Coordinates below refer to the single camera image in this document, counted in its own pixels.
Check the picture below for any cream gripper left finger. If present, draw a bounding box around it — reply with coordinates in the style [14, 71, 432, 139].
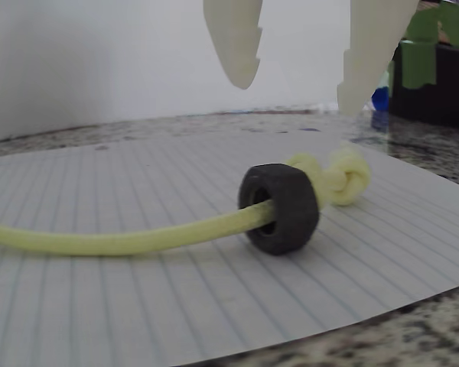
[202, 0, 264, 91]

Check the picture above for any cream gripper right finger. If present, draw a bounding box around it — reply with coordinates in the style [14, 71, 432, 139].
[336, 0, 421, 116]

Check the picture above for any yellow-green knotted rope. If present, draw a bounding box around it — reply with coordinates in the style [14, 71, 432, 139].
[0, 143, 371, 256]

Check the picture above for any black spool with green tape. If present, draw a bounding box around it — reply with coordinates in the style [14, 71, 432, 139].
[388, 0, 459, 129]

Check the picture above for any black hex nut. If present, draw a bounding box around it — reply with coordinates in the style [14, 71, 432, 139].
[236, 163, 321, 256]

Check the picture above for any lined paper sheet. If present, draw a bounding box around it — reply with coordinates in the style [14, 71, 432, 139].
[0, 133, 459, 367]

